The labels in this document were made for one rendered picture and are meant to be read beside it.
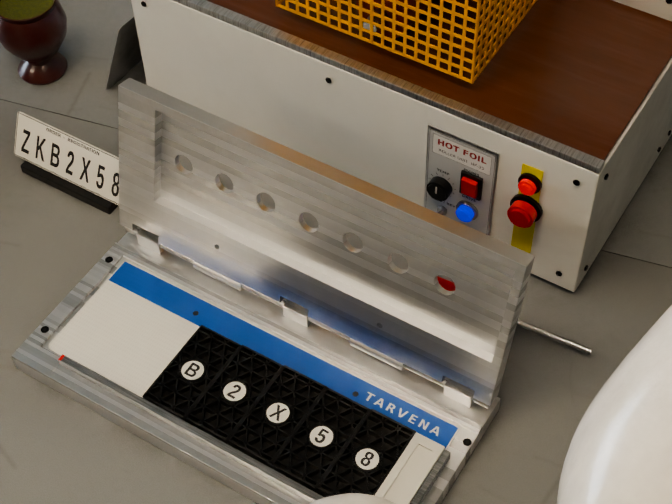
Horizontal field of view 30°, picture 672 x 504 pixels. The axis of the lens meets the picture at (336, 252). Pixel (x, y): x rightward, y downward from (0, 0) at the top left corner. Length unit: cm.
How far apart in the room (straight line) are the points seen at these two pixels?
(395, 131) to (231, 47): 20
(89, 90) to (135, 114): 31
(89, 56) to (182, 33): 24
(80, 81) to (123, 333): 40
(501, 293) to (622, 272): 27
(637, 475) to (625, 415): 3
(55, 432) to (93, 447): 4
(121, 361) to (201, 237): 15
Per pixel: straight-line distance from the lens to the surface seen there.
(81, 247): 139
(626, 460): 53
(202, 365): 124
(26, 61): 159
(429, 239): 113
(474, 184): 126
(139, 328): 129
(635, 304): 134
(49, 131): 144
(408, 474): 117
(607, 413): 55
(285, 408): 120
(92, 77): 158
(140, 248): 135
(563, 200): 123
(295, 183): 118
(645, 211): 142
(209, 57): 138
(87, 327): 130
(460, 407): 122
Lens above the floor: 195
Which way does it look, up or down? 51 degrees down
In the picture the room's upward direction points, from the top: 2 degrees counter-clockwise
